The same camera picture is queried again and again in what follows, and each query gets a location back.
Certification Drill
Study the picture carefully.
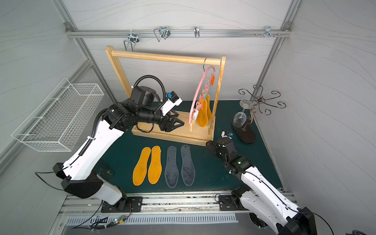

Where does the yellow insole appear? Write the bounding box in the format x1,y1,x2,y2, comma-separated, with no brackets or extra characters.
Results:
132,147,151,186
197,100,209,127
206,95,212,121
148,146,162,185

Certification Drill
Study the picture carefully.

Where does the dark grey insole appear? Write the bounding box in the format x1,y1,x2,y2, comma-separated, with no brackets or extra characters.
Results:
181,145,195,187

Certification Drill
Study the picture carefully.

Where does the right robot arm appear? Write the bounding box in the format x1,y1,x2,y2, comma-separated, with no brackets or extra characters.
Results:
206,136,317,235

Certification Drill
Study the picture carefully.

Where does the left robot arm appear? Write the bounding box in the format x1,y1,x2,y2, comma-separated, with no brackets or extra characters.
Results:
53,86,184,212

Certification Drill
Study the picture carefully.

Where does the pink plastic hanger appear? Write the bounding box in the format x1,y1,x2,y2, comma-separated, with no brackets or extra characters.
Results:
188,57,216,121

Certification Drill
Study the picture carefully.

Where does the white clothes peg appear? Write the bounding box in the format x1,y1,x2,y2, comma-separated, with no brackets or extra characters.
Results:
193,109,199,120

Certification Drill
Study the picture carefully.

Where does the metal glass holder stand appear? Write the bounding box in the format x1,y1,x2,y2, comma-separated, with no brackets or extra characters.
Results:
232,84,287,144

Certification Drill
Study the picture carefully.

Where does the wooden clothes rack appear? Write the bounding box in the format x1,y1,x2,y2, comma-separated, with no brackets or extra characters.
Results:
105,45,227,147

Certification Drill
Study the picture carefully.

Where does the wine glass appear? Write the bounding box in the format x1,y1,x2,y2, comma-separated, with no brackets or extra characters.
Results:
232,99,253,128

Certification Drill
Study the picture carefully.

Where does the clear plastic cup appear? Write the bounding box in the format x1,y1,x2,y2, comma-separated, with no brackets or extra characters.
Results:
95,167,114,181

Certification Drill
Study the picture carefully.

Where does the metal hook clip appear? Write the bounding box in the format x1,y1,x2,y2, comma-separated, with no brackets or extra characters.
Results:
153,26,171,42
193,26,200,38
255,26,280,38
123,31,140,52

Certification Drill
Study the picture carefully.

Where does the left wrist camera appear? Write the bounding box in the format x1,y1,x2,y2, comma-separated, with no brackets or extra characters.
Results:
161,91,182,116

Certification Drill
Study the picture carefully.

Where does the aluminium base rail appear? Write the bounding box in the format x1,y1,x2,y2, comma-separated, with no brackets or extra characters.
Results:
60,190,231,215

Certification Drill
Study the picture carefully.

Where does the white wire basket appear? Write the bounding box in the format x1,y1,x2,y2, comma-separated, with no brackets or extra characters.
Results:
11,78,104,152

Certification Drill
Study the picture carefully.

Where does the aluminium top rail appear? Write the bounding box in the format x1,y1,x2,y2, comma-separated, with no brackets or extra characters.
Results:
64,22,292,39

